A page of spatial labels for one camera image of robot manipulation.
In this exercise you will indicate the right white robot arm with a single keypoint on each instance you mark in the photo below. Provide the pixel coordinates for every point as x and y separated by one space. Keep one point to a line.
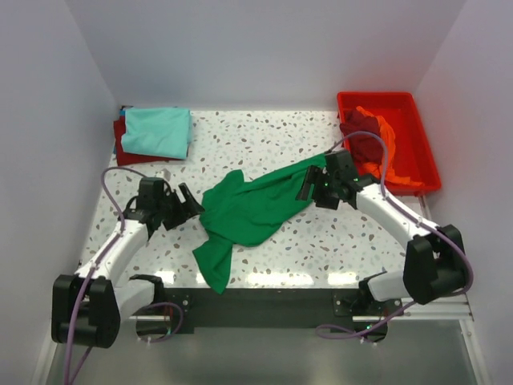
435 263

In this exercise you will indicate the folded dark red t-shirt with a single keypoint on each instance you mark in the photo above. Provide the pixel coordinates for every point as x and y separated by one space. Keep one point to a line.
125 158

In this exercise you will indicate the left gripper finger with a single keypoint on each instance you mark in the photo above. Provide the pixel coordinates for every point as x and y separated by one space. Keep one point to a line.
190 205
177 217

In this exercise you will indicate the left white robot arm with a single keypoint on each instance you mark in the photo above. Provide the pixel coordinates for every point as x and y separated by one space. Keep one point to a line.
89 306

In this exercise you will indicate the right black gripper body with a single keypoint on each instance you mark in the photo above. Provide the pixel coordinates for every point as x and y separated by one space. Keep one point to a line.
325 192

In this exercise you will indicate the maroon t-shirt in bin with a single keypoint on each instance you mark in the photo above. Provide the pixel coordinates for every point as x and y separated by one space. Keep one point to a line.
364 148

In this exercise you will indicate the red plastic bin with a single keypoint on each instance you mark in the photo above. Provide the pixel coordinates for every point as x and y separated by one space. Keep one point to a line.
413 155

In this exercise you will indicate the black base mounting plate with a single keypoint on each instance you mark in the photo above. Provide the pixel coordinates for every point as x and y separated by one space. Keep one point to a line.
265 308

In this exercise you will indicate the orange t-shirt in bin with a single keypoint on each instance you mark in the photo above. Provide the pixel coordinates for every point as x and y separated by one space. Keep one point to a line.
389 138

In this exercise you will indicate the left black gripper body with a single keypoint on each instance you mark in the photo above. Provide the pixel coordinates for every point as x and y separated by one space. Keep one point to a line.
170 202

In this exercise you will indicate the green t-shirt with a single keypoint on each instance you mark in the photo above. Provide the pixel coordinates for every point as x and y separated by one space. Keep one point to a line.
247 213

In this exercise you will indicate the folded teal t-shirt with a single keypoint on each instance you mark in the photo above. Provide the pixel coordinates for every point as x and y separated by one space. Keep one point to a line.
159 131

